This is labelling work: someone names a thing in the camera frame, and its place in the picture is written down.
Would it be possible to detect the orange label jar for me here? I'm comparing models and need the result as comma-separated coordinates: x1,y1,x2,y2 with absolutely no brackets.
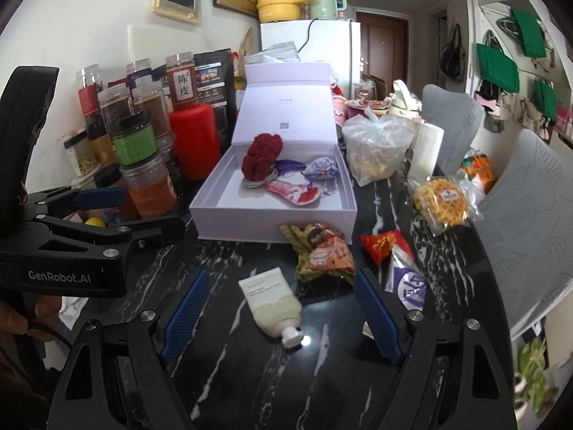
120,152,178,219

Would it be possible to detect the near grey leaf chair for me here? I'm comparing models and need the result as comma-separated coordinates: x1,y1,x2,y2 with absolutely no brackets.
475,129,572,340

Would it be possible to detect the mint green kettle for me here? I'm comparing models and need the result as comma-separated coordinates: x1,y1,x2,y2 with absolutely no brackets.
308,0,348,20

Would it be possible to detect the small red candy packet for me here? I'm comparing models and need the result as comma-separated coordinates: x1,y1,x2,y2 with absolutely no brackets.
359,230,414,266

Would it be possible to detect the jar with Chinese label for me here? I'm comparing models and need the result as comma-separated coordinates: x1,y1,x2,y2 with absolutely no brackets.
165,52,199,111

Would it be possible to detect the dark red fluffy pompom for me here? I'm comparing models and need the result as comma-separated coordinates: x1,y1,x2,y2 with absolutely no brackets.
242,133,284,182

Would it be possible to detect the green label jar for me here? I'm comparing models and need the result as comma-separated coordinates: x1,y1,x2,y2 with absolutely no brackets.
110,111,158,166

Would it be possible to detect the peanut snack bag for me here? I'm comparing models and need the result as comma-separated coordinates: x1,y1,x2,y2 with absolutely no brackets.
280,223,356,285

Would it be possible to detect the red canister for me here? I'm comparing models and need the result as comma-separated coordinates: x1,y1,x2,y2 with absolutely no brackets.
169,104,221,181

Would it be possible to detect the white hand cream tube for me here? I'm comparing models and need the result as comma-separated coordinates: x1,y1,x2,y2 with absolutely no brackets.
238,268,304,348

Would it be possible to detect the person's left hand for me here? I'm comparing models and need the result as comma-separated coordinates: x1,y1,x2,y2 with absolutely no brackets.
0,295,62,342

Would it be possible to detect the green tote bag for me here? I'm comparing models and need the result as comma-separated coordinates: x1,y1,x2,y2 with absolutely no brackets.
477,44,521,93

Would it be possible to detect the yellow pot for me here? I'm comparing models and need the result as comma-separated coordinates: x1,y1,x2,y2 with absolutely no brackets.
256,0,319,23

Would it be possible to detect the black printed box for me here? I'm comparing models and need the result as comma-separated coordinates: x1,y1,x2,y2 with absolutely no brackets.
193,49,237,151

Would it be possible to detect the white purple snack packet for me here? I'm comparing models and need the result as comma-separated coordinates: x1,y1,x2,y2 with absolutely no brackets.
385,245,427,311

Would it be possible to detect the brown door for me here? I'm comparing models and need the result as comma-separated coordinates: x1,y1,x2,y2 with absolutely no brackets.
356,12,409,94

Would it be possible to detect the lilac satin drawstring pouch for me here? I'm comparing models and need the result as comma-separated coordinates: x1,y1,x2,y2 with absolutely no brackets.
302,157,340,195

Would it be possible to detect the far grey leaf chair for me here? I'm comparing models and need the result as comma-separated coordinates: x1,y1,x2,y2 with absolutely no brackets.
422,85,486,175

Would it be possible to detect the purple tassel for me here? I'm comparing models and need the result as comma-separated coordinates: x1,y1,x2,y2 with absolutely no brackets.
273,159,307,176

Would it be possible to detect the yellow lemon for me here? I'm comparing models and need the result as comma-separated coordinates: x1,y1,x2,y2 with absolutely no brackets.
85,216,107,228

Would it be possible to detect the white open gift box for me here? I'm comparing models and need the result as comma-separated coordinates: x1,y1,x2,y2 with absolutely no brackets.
189,62,357,243

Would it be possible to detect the grey leaf chair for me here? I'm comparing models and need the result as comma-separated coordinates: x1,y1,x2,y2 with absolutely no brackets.
475,129,572,340
422,85,486,175

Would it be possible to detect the white mini fridge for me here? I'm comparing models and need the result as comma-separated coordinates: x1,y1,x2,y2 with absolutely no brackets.
260,19,361,98

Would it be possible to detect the wrapped waffle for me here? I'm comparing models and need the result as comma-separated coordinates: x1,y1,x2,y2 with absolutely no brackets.
408,171,484,236

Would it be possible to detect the plastic bag with container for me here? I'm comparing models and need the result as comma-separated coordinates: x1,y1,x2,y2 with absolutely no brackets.
342,114,418,187

